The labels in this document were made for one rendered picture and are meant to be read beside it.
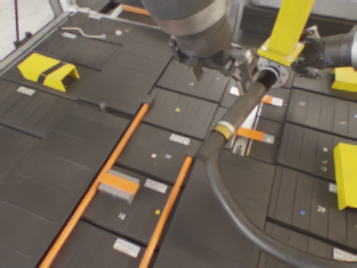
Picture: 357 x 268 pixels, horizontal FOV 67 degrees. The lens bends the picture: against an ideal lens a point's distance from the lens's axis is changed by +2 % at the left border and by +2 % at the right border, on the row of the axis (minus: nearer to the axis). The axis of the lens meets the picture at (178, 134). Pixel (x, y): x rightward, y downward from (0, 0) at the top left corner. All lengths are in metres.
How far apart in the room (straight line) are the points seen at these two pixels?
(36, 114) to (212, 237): 0.58
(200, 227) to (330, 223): 0.27
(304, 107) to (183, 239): 0.50
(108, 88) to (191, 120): 0.28
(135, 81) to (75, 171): 0.33
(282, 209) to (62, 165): 0.52
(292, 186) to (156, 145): 0.34
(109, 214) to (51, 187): 0.15
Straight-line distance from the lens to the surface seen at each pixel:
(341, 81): 0.92
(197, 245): 0.57
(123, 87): 0.83
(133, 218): 0.60
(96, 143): 0.71
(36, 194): 0.69
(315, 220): 0.66
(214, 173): 0.52
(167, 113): 0.75
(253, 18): 1.04
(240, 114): 0.59
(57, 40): 1.10
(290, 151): 0.73
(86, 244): 0.61
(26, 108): 0.88
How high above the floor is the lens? 1.57
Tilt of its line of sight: 54 degrees down
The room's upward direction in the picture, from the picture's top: 1 degrees counter-clockwise
